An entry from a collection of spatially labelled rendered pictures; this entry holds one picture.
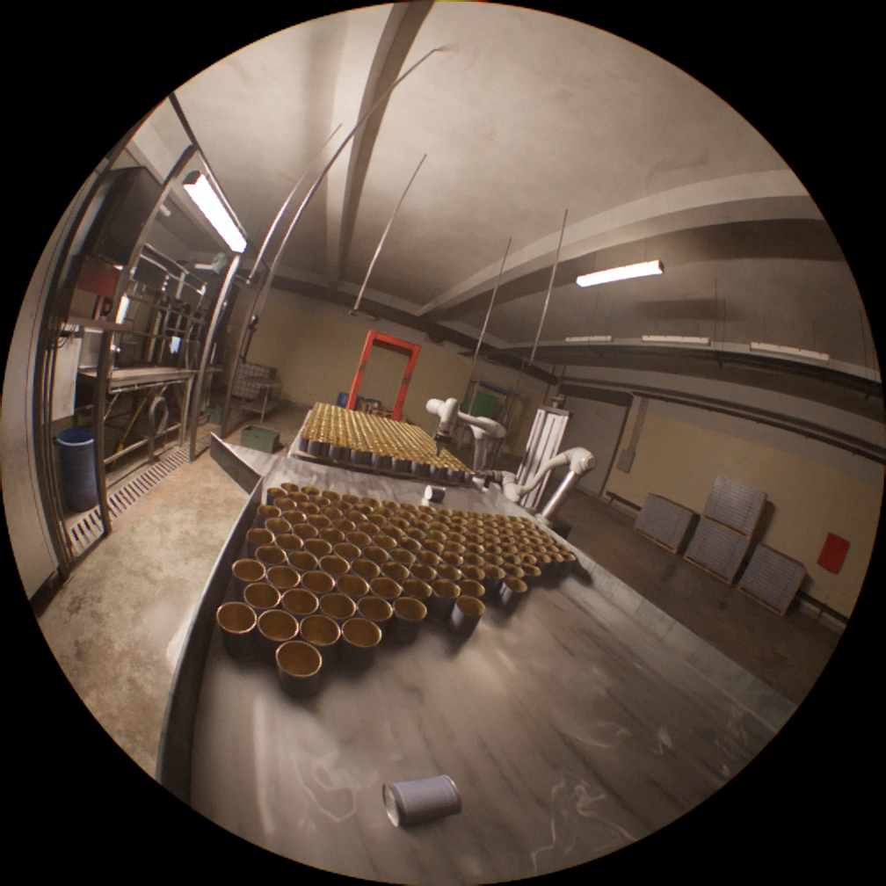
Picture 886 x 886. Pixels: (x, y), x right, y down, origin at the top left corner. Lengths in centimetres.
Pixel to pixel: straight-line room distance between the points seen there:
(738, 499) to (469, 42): 822
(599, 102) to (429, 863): 400
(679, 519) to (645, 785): 717
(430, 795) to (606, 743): 37
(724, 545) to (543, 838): 714
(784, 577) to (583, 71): 807
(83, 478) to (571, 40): 527
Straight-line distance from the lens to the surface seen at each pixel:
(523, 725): 61
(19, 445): 204
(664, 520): 775
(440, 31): 354
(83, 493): 313
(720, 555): 747
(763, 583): 745
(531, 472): 252
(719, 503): 744
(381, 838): 48
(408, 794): 43
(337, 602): 61
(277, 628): 58
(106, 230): 193
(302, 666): 56
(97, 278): 203
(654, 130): 369
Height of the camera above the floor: 156
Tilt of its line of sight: 8 degrees down
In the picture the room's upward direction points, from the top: 17 degrees clockwise
